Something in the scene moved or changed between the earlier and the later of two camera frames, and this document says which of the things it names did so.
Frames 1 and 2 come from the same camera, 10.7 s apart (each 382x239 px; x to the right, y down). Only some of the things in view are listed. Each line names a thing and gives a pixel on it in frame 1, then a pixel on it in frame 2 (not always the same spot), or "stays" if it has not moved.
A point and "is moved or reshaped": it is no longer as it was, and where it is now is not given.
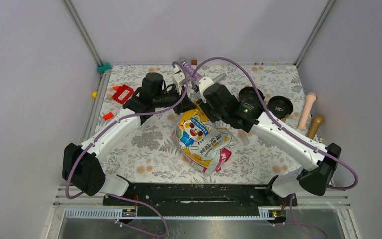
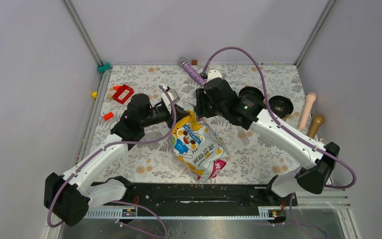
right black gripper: x=205 y=107 stays
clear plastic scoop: x=243 y=137 stays
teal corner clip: x=102 y=68 stays
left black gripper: x=186 y=104 → x=180 y=112
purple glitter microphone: x=189 y=68 stays
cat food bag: x=206 y=144 is moved or reshaped
